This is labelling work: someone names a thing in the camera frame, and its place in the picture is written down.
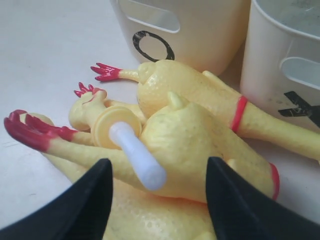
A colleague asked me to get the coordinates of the yellow rubber chicken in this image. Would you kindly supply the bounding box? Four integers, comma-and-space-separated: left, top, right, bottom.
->
43, 82, 217, 240
91, 60, 320, 161

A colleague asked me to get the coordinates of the cream bin marked O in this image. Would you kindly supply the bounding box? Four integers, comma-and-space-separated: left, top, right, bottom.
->
111, 0, 251, 75

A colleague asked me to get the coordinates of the cream bin marked X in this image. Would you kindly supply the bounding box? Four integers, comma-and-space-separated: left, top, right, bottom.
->
240, 0, 320, 132

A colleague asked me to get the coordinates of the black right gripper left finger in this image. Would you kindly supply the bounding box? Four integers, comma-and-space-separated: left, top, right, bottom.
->
0, 159, 113, 240

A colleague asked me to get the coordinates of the rubber chicken with white squeaker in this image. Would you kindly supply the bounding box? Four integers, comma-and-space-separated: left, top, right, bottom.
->
4, 88, 280, 203

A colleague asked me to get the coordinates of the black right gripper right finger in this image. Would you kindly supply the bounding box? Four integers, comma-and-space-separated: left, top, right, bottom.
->
206, 157, 320, 240

